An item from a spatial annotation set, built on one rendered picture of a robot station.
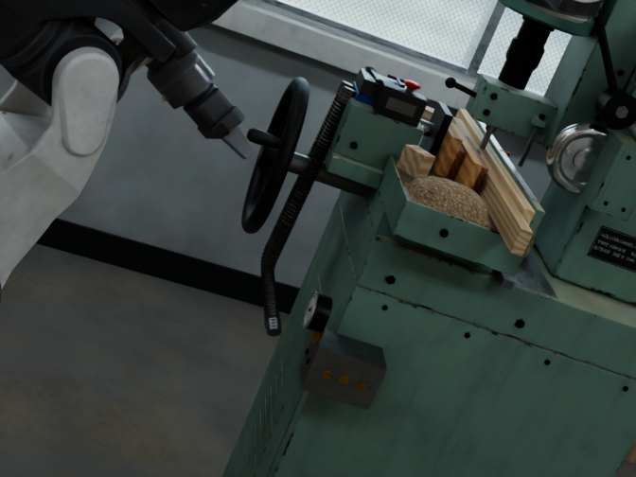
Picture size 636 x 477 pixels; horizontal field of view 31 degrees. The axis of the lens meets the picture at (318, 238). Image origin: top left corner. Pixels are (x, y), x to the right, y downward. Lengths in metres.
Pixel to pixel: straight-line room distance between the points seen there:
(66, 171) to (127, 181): 1.77
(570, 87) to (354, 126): 0.38
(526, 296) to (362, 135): 0.39
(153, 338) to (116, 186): 0.49
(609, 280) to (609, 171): 0.25
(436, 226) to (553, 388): 0.41
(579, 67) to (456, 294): 0.44
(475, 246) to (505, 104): 0.32
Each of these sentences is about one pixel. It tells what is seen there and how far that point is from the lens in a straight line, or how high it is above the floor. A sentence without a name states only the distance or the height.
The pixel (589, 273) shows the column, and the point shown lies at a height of 0.83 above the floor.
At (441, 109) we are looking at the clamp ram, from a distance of 2.03.
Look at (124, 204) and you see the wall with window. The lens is 3.34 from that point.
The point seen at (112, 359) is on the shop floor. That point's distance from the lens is 2.91.
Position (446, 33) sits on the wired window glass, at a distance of 3.39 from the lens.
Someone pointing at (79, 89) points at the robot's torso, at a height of 0.95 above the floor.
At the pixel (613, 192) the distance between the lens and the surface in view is 1.93.
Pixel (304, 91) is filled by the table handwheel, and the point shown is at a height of 0.95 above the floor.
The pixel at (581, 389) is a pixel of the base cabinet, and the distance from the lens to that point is 2.04.
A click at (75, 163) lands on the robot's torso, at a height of 0.85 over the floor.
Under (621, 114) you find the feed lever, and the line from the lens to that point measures 1.93.
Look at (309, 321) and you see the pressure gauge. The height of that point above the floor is 0.65.
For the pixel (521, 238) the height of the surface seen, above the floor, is 0.93.
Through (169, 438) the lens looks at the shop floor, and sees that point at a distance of 2.68.
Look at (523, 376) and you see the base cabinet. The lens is 2.01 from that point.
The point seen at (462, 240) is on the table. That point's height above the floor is 0.87.
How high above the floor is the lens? 1.36
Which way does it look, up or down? 19 degrees down
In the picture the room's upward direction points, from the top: 22 degrees clockwise
